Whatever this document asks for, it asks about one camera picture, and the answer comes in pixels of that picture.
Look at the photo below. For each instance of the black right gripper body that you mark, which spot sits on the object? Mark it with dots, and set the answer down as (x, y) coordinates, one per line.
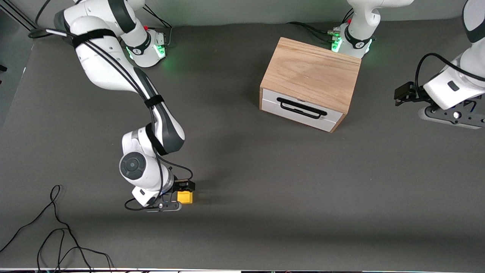
(178, 186)

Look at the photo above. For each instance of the yellow cube block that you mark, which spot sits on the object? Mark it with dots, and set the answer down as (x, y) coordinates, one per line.
(185, 197)

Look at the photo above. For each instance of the grey table cover mat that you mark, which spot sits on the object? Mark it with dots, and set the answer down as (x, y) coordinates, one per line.
(265, 182)

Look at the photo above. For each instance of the wooden drawer cabinet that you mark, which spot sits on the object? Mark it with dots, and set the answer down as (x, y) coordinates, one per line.
(310, 72)

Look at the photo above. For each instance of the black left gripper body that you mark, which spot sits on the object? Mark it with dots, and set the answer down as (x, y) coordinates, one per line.
(415, 94)

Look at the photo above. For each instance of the black diagonal frame bar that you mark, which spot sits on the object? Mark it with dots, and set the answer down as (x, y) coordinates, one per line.
(22, 23)

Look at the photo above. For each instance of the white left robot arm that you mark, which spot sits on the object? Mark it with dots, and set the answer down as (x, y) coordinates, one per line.
(454, 87)

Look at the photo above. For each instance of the wooden drawer with white front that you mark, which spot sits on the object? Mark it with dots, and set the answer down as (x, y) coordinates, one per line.
(273, 104)

